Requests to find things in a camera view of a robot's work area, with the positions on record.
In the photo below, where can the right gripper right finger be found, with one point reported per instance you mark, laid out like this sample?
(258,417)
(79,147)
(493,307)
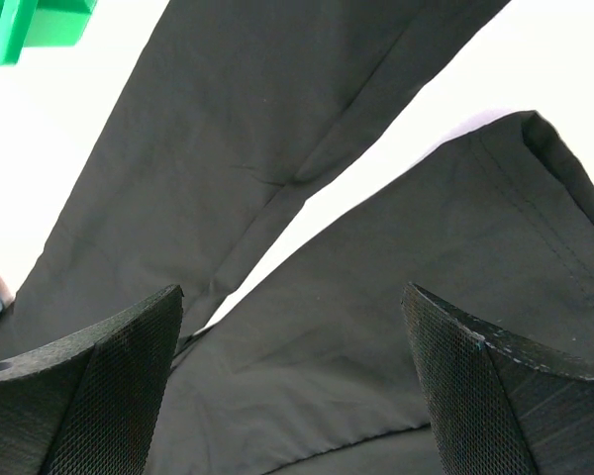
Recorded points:
(499,403)

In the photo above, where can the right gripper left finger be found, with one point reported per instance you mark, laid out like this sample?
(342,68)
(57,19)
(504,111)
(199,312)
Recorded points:
(87,403)

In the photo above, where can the green plastic tray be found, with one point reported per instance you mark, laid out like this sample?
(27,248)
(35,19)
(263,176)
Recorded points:
(41,24)

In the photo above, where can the black trousers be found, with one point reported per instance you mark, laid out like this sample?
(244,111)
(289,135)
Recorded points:
(292,166)

